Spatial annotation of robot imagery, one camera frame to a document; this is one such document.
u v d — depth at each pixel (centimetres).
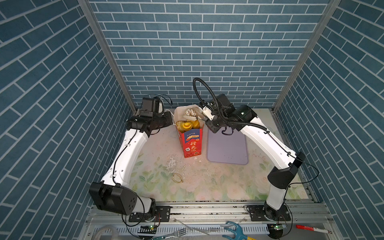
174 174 87
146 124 50
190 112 82
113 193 38
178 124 89
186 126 83
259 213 74
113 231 66
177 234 68
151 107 55
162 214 74
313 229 69
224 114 53
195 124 90
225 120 50
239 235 67
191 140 81
